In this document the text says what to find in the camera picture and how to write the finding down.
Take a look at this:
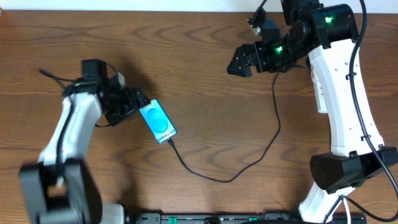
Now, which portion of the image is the black charger cable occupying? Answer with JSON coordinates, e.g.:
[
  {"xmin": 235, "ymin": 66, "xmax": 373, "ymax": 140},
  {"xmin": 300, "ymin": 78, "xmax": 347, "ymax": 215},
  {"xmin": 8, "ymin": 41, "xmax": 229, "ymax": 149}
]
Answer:
[{"xmin": 167, "ymin": 63, "xmax": 308, "ymax": 184}]

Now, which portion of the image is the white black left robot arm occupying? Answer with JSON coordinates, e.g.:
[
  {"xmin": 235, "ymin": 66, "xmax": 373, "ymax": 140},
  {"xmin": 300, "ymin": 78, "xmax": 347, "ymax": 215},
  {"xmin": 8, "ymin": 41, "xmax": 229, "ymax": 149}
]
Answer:
[{"xmin": 19, "ymin": 59, "xmax": 149, "ymax": 223}]

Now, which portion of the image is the white power strip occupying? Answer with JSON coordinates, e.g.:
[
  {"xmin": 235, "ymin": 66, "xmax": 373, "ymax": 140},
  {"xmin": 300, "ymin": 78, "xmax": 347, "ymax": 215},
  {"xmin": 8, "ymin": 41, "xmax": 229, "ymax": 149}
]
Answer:
[{"xmin": 311, "ymin": 67, "xmax": 327, "ymax": 113}]

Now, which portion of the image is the white power strip cord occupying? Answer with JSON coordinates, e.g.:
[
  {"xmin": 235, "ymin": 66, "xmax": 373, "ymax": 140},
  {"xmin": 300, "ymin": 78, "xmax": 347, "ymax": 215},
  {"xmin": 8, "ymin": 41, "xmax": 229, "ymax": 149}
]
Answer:
[{"xmin": 341, "ymin": 198, "xmax": 353, "ymax": 224}]

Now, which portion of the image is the blue Galaxy smartphone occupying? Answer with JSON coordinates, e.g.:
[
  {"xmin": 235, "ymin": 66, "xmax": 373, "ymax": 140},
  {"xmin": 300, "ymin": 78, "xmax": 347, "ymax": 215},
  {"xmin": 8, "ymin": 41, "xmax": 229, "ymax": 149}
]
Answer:
[{"xmin": 139, "ymin": 98, "xmax": 177, "ymax": 144}]

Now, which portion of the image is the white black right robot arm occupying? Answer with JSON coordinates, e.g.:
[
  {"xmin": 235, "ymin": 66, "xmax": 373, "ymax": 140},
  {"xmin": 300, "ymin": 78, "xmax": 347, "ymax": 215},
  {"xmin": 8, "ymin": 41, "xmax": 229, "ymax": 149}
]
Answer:
[{"xmin": 227, "ymin": 1, "xmax": 397, "ymax": 223}]

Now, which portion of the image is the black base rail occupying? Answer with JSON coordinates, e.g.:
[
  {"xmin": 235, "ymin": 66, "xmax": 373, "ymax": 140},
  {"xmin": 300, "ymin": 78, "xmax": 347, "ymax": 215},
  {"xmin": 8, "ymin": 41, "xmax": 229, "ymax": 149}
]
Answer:
[{"xmin": 124, "ymin": 212, "xmax": 368, "ymax": 224}]

